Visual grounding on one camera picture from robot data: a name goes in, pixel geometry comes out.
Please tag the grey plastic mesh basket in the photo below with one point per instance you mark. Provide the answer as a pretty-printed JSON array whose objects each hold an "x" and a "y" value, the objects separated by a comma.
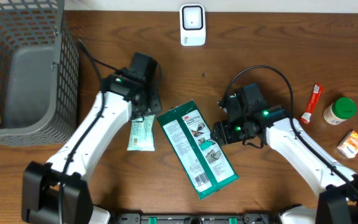
[{"x": 39, "y": 64}]

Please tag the white barcode scanner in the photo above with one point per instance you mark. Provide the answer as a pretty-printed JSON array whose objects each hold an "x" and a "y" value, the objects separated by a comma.
[{"x": 192, "y": 25}]

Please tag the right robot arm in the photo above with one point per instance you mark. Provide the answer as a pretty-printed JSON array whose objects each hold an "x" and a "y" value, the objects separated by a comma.
[{"x": 335, "y": 185}]

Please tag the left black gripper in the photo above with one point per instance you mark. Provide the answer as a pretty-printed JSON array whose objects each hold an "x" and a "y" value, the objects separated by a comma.
[{"x": 157, "y": 93}]

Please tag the orange small box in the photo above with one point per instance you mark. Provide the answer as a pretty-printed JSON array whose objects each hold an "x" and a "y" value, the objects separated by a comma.
[{"x": 349, "y": 145}]

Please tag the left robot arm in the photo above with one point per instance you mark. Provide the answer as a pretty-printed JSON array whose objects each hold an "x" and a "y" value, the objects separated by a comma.
[{"x": 57, "y": 191}]

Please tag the green lid jar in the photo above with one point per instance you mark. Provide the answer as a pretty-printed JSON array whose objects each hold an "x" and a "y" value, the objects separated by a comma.
[{"x": 339, "y": 111}]

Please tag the light teal wipes packet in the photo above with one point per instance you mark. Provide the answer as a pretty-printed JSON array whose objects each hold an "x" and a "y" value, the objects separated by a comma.
[{"x": 141, "y": 136}]

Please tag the orange red stick sachet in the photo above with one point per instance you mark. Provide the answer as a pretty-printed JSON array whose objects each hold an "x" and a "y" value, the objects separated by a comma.
[{"x": 315, "y": 96}]

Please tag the green white package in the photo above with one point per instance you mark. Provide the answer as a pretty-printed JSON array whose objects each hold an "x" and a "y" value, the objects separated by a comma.
[{"x": 201, "y": 157}]

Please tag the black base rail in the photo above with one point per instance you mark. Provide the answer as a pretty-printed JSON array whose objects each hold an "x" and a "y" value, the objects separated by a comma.
[{"x": 246, "y": 218}]

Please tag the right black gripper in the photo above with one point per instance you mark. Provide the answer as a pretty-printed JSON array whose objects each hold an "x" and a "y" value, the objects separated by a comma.
[{"x": 224, "y": 132}]

